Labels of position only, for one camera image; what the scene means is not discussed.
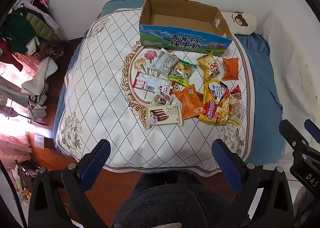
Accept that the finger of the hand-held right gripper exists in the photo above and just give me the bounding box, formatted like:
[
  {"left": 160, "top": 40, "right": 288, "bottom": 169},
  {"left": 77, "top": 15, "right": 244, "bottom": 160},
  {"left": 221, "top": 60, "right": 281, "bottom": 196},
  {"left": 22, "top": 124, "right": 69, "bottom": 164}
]
[
  {"left": 279, "top": 119, "right": 312, "bottom": 161},
  {"left": 304, "top": 118, "right": 320, "bottom": 146}
]

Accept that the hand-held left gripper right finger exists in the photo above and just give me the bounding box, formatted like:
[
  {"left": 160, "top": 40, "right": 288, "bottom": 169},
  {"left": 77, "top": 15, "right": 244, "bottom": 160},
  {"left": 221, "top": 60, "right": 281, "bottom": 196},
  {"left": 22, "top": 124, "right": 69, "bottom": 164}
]
[{"left": 212, "top": 139, "right": 294, "bottom": 228}]

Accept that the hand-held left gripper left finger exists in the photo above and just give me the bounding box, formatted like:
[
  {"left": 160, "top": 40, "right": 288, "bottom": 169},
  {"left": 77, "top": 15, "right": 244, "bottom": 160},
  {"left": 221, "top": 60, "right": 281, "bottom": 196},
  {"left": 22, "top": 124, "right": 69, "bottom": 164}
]
[{"left": 28, "top": 139, "right": 118, "bottom": 228}]

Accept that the yellow snack packet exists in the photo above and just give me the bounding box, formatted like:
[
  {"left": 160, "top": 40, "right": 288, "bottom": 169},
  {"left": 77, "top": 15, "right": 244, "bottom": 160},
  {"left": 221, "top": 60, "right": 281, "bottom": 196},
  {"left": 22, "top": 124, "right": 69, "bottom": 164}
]
[{"left": 196, "top": 53, "right": 220, "bottom": 82}]

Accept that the grey white snack packet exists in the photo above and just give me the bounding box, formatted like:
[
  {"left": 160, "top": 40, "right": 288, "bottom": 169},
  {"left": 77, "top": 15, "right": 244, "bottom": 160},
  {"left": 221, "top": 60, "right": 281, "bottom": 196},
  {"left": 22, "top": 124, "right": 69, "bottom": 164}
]
[{"left": 147, "top": 48, "right": 177, "bottom": 78}]

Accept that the printed cardboard box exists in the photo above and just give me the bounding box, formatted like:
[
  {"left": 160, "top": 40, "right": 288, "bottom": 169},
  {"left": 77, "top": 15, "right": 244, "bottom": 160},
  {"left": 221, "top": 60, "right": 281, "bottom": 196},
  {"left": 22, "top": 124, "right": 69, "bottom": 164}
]
[{"left": 139, "top": 0, "right": 233, "bottom": 58}]

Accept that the person's right forearm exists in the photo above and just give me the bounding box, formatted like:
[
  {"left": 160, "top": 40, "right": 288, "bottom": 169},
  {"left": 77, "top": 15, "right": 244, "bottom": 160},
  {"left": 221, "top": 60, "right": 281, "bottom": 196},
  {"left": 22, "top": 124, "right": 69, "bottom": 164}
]
[{"left": 293, "top": 185, "right": 320, "bottom": 228}]

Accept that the clear yellow-edged snack packet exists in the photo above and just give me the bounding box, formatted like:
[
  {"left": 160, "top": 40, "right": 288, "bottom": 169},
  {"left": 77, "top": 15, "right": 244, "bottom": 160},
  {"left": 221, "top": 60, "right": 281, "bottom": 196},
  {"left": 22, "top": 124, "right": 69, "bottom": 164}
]
[{"left": 227, "top": 95, "right": 246, "bottom": 127}]

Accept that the blue bedsheet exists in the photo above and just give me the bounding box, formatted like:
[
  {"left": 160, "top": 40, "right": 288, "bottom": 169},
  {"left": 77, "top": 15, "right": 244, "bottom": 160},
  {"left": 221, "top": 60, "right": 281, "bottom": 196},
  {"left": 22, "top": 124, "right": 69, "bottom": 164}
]
[{"left": 52, "top": 5, "right": 285, "bottom": 166}]

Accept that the yellow instant noodle packet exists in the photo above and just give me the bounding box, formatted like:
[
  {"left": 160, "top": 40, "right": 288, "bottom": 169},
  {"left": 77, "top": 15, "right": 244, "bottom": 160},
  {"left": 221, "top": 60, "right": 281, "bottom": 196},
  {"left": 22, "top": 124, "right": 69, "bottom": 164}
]
[{"left": 199, "top": 79, "right": 234, "bottom": 126}]

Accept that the white textured blanket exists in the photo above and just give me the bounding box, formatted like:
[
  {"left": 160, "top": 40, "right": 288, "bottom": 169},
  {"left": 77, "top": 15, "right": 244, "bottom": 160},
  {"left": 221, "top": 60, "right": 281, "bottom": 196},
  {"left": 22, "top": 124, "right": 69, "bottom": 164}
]
[{"left": 257, "top": 13, "right": 320, "bottom": 143}]

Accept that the small red snack packet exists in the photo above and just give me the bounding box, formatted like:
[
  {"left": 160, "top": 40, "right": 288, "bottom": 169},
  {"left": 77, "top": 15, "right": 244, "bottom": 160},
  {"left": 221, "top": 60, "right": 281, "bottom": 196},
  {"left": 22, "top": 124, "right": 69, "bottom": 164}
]
[{"left": 229, "top": 85, "right": 242, "bottom": 101}]

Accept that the orange snack packet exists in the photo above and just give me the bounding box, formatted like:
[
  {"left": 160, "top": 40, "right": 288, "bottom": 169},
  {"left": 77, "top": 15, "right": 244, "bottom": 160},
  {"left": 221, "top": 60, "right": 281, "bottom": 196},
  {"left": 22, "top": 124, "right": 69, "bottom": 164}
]
[{"left": 173, "top": 84, "right": 207, "bottom": 120}]

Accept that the person's dark fleece leg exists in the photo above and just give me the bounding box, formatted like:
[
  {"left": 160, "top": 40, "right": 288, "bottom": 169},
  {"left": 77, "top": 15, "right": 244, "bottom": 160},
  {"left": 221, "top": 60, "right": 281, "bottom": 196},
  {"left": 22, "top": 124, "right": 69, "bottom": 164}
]
[{"left": 111, "top": 170, "right": 250, "bottom": 228}]

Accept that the white chocolate wafer packet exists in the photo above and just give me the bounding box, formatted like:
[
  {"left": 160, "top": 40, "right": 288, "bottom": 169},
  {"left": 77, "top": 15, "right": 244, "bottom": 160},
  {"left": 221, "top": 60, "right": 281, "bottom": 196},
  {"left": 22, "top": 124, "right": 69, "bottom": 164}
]
[{"left": 147, "top": 103, "right": 183, "bottom": 127}]

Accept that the white quilted floral mat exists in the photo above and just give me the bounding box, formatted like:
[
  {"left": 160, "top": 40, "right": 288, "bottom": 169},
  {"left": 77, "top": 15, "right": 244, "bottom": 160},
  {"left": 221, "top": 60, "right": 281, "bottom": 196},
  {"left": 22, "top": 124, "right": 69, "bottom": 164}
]
[{"left": 54, "top": 8, "right": 255, "bottom": 177}]

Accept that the orange powder packet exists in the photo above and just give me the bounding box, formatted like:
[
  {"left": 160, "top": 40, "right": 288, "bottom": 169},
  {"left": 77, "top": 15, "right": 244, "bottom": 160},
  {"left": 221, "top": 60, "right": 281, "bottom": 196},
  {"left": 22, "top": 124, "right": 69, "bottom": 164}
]
[{"left": 222, "top": 57, "right": 239, "bottom": 81}]

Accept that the small clear snack packet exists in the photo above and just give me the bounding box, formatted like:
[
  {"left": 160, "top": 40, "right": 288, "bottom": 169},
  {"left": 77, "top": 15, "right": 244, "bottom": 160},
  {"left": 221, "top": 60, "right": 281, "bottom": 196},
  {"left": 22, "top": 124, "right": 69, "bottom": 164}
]
[{"left": 150, "top": 89, "right": 173, "bottom": 107}]

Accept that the red white flat packet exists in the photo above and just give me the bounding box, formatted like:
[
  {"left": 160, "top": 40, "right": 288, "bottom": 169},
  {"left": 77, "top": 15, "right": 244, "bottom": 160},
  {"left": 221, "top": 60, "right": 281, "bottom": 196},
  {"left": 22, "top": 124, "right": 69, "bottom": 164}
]
[{"left": 132, "top": 71, "right": 175, "bottom": 96}]

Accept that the green candy packet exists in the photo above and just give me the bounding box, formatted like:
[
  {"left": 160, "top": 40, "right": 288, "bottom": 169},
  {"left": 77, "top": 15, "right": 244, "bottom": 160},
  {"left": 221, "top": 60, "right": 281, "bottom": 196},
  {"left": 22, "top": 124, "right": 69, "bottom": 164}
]
[{"left": 168, "top": 58, "right": 198, "bottom": 87}]

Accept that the pile of clothes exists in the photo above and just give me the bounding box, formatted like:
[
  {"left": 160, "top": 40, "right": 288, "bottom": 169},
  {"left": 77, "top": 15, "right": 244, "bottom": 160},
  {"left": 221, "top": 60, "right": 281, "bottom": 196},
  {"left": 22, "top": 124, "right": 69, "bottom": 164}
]
[{"left": 21, "top": 57, "right": 58, "bottom": 118}]

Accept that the bear print pillow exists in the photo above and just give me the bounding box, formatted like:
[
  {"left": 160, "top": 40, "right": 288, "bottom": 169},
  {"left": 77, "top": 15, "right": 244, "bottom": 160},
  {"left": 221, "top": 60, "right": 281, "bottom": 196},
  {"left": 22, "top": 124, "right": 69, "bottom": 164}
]
[{"left": 221, "top": 10, "right": 258, "bottom": 35}]

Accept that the red garment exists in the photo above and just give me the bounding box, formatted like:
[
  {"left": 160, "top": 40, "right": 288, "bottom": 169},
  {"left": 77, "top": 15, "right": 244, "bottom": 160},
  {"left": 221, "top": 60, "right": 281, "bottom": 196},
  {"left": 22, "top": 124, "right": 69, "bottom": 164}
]
[{"left": 0, "top": 40, "right": 23, "bottom": 71}]

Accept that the olive puffer jacket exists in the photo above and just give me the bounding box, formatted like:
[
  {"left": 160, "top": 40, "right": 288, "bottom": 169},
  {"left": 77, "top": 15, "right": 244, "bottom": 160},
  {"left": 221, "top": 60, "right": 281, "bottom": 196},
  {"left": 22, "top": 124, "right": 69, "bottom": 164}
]
[{"left": 26, "top": 10, "right": 60, "bottom": 41}]

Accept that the dark green garment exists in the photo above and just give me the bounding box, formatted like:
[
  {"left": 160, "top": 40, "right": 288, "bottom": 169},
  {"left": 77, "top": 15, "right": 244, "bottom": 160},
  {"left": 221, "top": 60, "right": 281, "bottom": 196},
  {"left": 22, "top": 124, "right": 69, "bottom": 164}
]
[{"left": 0, "top": 13, "right": 38, "bottom": 55}]

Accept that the blue pillow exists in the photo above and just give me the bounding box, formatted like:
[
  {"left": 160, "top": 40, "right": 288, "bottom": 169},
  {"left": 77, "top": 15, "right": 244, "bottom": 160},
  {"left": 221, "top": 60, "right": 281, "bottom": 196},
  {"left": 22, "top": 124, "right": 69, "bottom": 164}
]
[{"left": 101, "top": 0, "right": 167, "bottom": 18}]

